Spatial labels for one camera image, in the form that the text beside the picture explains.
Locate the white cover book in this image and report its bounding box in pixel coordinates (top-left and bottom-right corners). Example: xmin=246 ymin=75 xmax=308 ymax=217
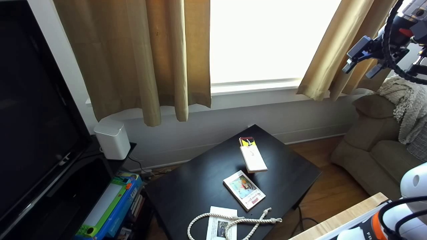
xmin=240 ymin=145 xmax=270 ymax=175

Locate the olive green armchair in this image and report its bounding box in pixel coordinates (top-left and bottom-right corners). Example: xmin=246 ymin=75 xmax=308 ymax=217
xmin=330 ymin=91 xmax=427 ymax=202

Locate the cream knit blanket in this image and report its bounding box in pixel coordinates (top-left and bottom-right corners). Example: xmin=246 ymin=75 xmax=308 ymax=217
xmin=378 ymin=75 xmax=427 ymax=162

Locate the thin black floor cable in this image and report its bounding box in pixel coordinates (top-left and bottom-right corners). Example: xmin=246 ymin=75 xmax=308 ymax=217
xmin=127 ymin=154 xmax=155 ymax=178

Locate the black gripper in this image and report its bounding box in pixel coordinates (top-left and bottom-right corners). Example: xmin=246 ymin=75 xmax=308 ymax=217
xmin=342 ymin=25 xmax=412 ymax=81

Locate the narrow beige curtain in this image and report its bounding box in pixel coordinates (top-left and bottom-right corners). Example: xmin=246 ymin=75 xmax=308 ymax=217
xmin=297 ymin=0 xmax=402 ymax=102

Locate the black flat screen television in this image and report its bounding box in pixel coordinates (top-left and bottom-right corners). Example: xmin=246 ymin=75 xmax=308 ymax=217
xmin=0 ymin=0 xmax=98 ymax=229

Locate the black television stand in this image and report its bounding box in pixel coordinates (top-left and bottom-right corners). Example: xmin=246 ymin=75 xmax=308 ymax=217
xmin=0 ymin=138 xmax=153 ymax=240

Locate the green framed drawing board toy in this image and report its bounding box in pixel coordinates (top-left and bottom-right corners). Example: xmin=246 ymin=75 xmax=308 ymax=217
xmin=75 ymin=175 xmax=135 ymax=239

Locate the light wooden board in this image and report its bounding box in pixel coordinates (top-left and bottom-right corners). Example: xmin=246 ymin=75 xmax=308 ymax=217
xmin=289 ymin=191 xmax=392 ymax=240

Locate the white speaker box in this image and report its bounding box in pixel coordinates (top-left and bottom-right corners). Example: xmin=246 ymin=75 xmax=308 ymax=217
xmin=93 ymin=119 xmax=133 ymax=162

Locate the yellow and dark cover book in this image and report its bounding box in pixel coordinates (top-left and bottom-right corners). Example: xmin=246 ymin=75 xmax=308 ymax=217
xmin=238 ymin=137 xmax=260 ymax=151

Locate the wide beige curtain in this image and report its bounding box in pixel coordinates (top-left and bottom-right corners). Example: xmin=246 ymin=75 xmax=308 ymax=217
xmin=53 ymin=0 xmax=213 ymax=129

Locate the Boxcar Children paperback book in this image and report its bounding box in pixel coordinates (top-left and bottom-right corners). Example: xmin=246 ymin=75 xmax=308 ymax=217
xmin=222 ymin=170 xmax=268 ymax=213

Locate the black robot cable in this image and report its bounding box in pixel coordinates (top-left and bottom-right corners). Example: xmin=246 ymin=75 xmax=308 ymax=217
xmin=384 ymin=0 xmax=427 ymax=86

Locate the bright window with white sill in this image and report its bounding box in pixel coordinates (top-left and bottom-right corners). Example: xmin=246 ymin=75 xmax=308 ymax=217
xmin=209 ymin=0 xmax=345 ymax=97

